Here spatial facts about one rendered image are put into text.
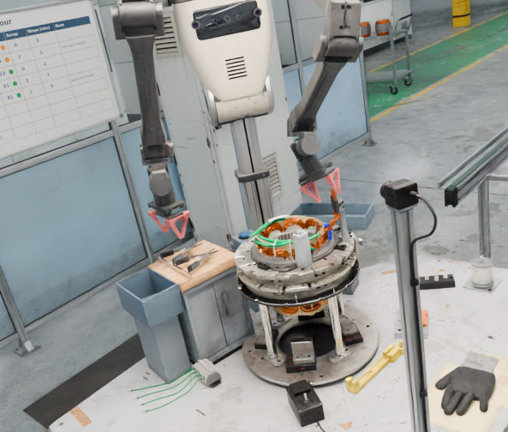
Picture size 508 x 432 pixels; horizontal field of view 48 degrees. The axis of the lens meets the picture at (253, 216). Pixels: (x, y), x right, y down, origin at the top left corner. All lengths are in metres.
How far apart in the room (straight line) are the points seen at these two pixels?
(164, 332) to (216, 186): 2.29
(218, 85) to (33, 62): 1.88
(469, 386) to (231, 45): 1.14
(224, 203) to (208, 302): 2.24
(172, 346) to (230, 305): 0.20
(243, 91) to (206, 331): 0.74
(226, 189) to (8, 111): 1.39
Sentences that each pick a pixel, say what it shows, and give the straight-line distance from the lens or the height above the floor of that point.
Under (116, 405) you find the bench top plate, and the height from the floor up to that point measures 0.78.
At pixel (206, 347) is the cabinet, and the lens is 1.64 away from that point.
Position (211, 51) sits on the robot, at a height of 1.59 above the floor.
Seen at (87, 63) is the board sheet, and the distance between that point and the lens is 3.67.
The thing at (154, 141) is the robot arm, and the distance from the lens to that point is 1.49.
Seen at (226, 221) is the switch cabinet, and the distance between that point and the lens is 3.84.
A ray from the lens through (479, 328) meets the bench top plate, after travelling 1.70.
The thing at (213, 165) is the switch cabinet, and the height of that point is 0.73.
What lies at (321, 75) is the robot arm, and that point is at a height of 1.50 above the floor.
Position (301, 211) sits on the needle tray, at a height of 1.04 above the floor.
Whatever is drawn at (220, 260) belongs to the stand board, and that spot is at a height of 1.06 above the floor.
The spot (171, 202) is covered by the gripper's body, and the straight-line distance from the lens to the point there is 1.56.
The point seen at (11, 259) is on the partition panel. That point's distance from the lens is 3.55.
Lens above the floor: 1.74
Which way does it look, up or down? 22 degrees down
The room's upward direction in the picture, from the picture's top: 11 degrees counter-clockwise
